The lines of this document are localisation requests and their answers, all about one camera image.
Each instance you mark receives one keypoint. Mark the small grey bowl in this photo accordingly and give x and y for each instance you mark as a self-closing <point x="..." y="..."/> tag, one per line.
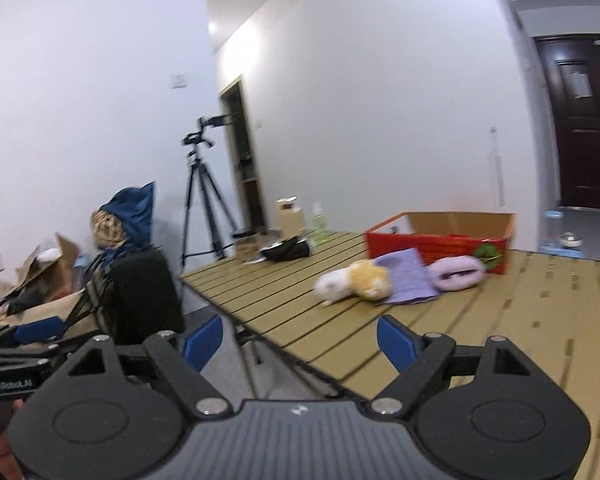
<point x="571" y="238"/>

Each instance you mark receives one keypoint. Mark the open brown cardboard box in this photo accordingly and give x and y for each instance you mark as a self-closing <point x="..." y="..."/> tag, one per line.
<point x="45" y="267"/>

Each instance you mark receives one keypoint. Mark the black tripod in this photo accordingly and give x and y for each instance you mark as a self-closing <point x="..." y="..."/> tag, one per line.
<point x="200" y="210"/>

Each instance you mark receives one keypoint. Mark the dark inner doorway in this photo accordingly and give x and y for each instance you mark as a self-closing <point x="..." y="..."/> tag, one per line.
<point x="240" y="160"/>

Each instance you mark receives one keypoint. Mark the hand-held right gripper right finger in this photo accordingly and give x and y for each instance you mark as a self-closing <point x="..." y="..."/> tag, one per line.
<point x="397" y="345"/>

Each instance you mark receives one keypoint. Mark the white paper notice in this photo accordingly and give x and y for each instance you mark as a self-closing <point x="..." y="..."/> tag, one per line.
<point x="582" y="85"/>

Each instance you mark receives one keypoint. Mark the beige folding wagon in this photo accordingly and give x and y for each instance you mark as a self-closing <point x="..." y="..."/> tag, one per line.
<point x="45" y="312"/>

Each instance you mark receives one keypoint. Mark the dark blue cloth bag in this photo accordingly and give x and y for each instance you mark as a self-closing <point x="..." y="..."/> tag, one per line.
<point x="136" y="210"/>

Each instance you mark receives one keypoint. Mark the clear plastic container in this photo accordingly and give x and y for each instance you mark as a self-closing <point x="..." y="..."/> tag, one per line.
<point x="552" y="215"/>

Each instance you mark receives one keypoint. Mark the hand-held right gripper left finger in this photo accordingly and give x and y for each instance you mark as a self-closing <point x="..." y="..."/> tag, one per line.
<point x="202" y="342"/>

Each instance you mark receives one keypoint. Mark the person's left hand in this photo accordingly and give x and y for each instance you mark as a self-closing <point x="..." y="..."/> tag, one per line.
<point x="5" y="455"/>

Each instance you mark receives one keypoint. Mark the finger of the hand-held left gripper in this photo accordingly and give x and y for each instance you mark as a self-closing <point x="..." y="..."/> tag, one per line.
<point x="37" y="330"/>
<point x="22" y="352"/>

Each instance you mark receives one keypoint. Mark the black cloth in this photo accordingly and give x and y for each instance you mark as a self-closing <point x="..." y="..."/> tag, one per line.
<point x="287" y="249"/>

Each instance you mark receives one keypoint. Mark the purple knitted cloth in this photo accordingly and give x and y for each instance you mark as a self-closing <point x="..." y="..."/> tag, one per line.
<point x="407" y="272"/>

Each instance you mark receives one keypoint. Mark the wooden slat folding table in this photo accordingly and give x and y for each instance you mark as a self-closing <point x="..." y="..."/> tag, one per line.
<point x="480" y="320"/>

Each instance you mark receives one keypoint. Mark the black video camera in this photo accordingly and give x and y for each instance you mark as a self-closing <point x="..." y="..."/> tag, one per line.
<point x="215" y="121"/>

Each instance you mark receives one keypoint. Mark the brown paper carton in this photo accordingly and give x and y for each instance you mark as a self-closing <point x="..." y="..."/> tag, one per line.
<point x="290" y="217"/>

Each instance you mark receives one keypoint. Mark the red cardboard box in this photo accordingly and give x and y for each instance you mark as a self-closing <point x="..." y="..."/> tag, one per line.
<point x="430" y="245"/>

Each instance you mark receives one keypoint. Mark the black suitcase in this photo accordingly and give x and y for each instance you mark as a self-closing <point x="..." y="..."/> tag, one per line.
<point x="140" y="295"/>

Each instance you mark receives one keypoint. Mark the clear jar with brown contents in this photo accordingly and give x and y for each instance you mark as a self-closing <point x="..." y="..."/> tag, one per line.
<point x="245" y="244"/>

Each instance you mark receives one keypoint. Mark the green spray bottle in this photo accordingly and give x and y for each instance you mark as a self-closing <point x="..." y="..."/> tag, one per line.
<point x="320" y="225"/>

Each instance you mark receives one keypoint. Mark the white and yellow plush toy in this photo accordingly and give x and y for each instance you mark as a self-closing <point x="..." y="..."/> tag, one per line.
<point x="352" y="282"/>

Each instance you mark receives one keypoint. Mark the dark brown door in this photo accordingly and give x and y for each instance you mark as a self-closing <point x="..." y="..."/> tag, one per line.
<point x="580" y="135"/>

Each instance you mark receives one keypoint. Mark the white wall switch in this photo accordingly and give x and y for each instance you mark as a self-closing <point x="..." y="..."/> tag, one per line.
<point x="178" y="80"/>

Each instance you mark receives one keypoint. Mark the woven wicker ball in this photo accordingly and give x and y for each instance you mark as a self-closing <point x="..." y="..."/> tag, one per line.
<point x="107" y="227"/>

